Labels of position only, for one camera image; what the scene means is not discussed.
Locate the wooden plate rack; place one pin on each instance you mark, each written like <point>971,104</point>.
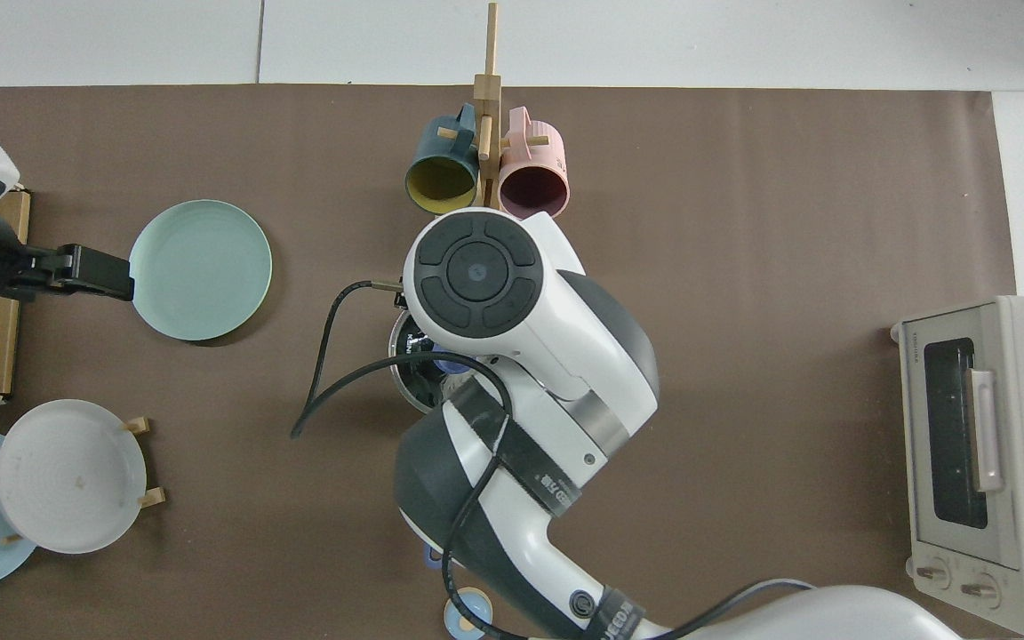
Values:
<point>143,425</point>

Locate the mint green plate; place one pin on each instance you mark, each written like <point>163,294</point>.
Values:
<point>201,271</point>

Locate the white plate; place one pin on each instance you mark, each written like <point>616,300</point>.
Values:
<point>68,476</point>

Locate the brown table cloth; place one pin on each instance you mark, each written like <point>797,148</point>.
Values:
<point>743,222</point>

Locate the wooden cup stand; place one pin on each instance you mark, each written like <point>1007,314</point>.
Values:
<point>487,98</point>

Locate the pink ribbed cup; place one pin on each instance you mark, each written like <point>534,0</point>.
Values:
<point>548,147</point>

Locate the dark teal cup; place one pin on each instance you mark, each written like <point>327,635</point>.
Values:
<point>428,147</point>

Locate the small blue round thing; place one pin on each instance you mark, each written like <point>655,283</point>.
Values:
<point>476,609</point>

